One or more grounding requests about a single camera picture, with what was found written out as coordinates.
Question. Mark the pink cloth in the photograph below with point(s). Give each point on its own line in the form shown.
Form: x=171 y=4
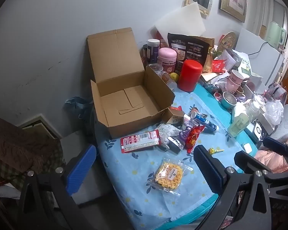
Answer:
x=271 y=159

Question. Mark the white patterned snack packet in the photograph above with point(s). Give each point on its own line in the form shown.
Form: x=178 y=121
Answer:
x=166 y=131

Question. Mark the red snack packet gold print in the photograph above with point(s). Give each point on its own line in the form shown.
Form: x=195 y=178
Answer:
x=176 y=109
x=194 y=137

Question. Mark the small gold box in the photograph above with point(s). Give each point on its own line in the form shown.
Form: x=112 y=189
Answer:
x=172 y=117

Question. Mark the blue bag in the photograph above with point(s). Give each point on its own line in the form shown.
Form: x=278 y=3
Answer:
x=79 y=105

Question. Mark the white refrigerator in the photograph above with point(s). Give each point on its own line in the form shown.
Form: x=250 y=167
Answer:
x=256 y=50

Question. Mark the blue white tablet tube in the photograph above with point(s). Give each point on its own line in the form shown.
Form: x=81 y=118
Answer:
x=205 y=122

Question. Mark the stack of pink cups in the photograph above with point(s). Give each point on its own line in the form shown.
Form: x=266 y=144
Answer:
x=236 y=80

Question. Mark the yellow waffle packet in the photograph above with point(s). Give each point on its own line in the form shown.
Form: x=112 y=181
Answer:
x=169 y=176

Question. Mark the white board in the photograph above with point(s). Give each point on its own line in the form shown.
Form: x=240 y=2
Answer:
x=182 y=20

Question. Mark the brown cardboard box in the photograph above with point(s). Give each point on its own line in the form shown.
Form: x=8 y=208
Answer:
x=124 y=100

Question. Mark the red canister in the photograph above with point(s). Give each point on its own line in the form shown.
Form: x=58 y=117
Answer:
x=189 y=75

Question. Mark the large black bag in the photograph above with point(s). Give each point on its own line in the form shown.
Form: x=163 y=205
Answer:
x=189 y=48

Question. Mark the pink jar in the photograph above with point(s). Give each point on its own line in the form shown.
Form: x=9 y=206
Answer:
x=167 y=58

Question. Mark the yellow green small toy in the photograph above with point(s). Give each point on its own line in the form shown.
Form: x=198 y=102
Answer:
x=216 y=151

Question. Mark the black white box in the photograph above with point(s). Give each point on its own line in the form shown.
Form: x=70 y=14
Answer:
x=259 y=130

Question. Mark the teal table cover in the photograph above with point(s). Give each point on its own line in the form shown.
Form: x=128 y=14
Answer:
x=206 y=95

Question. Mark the clear jar orange label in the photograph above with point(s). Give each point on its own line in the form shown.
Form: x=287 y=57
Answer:
x=156 y=69

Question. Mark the pale green bottle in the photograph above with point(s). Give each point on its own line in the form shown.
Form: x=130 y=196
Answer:
x=238 y=122

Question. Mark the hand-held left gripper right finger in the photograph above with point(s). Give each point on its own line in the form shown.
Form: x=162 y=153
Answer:
x=207 y=170

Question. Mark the dark jar white lid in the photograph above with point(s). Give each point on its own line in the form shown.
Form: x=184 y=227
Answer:
x=153 y=50

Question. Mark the blue floral tablecloth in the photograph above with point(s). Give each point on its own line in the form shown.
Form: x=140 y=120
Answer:
x=134 y=172

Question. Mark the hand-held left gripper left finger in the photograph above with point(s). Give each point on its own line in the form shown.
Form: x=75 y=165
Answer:
x=81 y=170

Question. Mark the silver purple snack packet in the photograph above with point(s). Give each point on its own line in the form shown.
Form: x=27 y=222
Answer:
x=180 y=139

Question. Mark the brown cloth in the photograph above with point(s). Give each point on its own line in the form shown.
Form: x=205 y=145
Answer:
x=19 y=143

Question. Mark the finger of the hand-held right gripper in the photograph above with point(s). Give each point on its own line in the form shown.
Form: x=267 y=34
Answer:
x=278 y=146
x=249 y=160

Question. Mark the green kettle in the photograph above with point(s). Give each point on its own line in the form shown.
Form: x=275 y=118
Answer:
x=276 y=33

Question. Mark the teal steel bowl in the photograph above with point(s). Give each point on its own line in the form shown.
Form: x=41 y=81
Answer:
x=229 y=99

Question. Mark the yellow fruit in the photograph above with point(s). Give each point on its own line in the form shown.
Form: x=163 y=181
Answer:
x=174 y=76

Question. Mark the clear plastic bag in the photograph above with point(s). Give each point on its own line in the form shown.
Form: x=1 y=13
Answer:
x=274 y=111

